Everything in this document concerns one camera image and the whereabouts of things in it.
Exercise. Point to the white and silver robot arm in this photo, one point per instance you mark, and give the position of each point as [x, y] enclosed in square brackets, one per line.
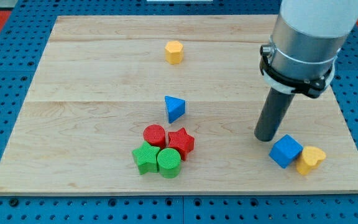
[301, 52]

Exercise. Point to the blue triangle block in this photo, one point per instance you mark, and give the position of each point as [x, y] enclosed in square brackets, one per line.
[175, 108]

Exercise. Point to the light wooden board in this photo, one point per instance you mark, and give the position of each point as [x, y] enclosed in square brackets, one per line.
[102, 80]

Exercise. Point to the red star block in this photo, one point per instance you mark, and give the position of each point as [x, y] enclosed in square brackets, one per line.
[182, 142]

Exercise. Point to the red cylinder block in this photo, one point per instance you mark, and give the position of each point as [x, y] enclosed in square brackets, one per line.
[155, 135]

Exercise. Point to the green cylinder block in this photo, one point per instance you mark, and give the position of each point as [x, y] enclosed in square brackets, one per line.
[169, 163]

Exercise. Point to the green star block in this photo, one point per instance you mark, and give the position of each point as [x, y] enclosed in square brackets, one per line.
[145, 158]

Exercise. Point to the yellow hexagon block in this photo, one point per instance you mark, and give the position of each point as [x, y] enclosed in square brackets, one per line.
[174, 52]

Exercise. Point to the dark grey cylindrical pointer tool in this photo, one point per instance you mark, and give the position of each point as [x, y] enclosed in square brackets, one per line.
[275, 107]

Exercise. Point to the blue cube block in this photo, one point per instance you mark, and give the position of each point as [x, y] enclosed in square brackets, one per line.
[285, 151]

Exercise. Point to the yellow heart block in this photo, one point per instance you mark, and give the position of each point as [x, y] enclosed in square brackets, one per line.
[309, 159]

